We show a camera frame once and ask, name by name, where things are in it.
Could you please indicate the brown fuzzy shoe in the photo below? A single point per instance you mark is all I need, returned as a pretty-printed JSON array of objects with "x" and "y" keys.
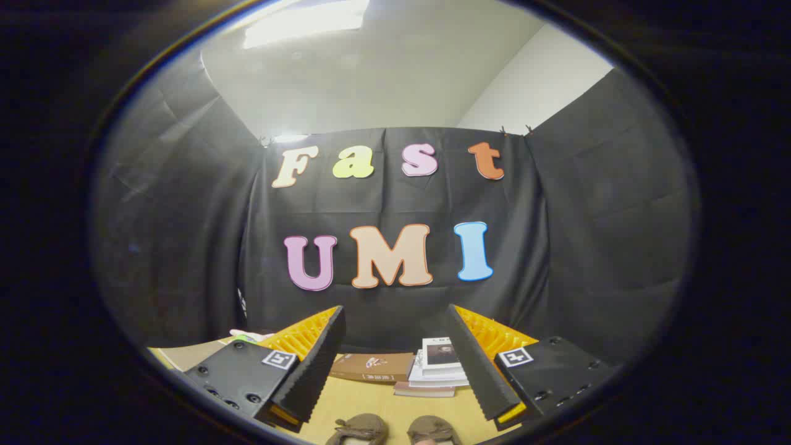
[
  {"x": 432, "y": 428},
  {"x": 361, "y": 428}
]

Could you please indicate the pink and green plush toy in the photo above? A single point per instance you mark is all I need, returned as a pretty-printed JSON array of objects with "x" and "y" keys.
[{"x": 247, "y": 337}]

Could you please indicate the pale pink book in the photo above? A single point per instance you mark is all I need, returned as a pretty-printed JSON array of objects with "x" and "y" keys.
[{"x": 423, "y": 390}]

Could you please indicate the ceiling light panel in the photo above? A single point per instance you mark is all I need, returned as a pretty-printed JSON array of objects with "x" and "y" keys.
[{"x": 309, "y": 21}]

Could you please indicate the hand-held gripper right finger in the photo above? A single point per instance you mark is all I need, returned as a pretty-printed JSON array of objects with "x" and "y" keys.
[{"x": 479, "y": 371}]

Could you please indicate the plain white book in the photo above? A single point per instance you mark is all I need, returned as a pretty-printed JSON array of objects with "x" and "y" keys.
[{"x": 432, "y": 378}]

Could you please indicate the black backdrop cloth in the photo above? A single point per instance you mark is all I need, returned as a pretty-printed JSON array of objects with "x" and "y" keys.
[{"x": 185, "y": 247}]

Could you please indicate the brown book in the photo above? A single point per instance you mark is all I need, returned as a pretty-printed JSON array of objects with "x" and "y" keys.
[{"x": 371, "y": 366}]

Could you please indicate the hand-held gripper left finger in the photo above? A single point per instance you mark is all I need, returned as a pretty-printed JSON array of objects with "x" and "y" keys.
[{"x": 315, "y": 371}]

